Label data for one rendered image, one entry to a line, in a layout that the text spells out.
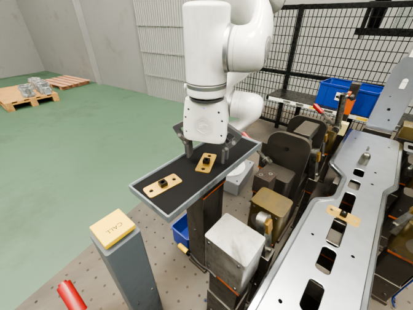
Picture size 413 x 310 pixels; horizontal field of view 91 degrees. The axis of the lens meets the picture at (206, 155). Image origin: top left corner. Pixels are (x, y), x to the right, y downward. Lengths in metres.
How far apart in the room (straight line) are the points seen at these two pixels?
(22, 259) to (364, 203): 2.14
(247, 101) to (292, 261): 0.61
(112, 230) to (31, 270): 1.65
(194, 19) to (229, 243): 0.41
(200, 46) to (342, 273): 0.57
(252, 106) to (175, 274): 0.72
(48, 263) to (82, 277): 1.08
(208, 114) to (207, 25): 0.16
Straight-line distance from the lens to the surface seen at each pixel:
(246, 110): 0.90
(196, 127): 0.46
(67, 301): 0.43
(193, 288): 0.84
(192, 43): 0.40
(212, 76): 0.40
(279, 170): 0.68
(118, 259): 0.45
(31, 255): 2.15
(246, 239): 0.45
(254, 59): 0.38
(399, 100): 1.33
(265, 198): 0.57
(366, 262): 0.66
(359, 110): 1.42
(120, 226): 0.43
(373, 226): 0.75
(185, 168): 0.52
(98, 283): 0.93
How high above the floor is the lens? 1.48
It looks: 34 degrees down
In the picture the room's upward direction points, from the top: straight up
